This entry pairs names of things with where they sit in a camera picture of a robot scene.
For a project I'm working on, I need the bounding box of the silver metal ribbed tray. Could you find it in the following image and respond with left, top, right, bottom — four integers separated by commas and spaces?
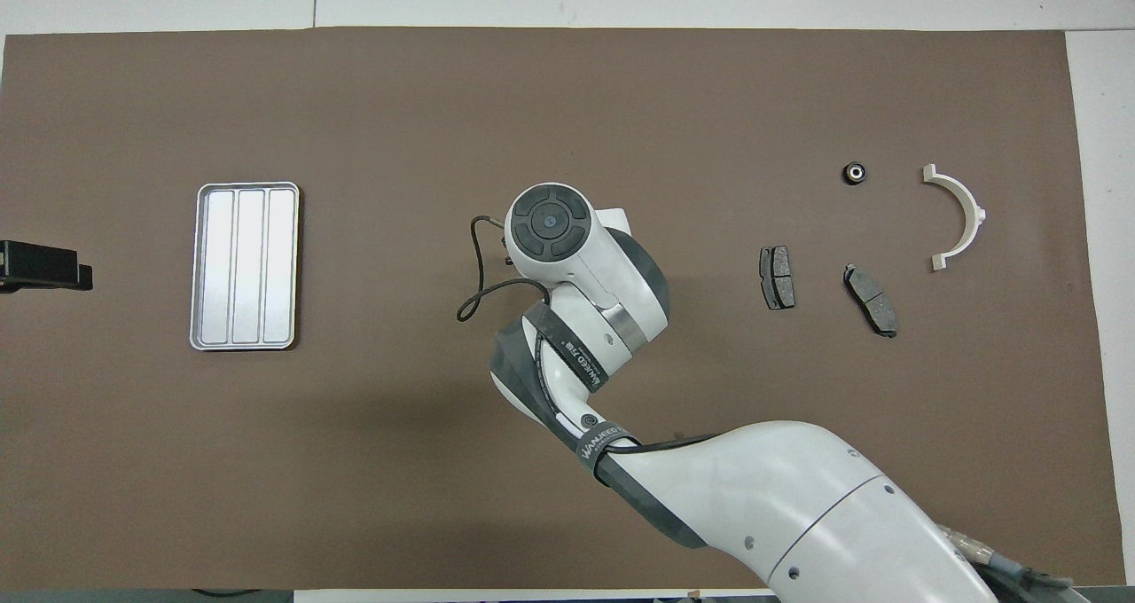
189, 182, 301, 352

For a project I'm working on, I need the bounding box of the large dark brake pad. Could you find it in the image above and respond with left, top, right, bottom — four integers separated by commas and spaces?
841, 263, 899, 339

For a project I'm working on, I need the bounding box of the small dark brake pad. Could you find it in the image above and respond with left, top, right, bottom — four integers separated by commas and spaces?
759, 245, 796, 311

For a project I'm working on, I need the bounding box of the white curved half ring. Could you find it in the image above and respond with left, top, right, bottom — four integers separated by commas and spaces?
922, 164, 987, 272

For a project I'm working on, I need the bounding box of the large brown table mat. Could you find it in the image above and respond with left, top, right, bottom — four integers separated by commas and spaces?
0, 27, 1127, 591

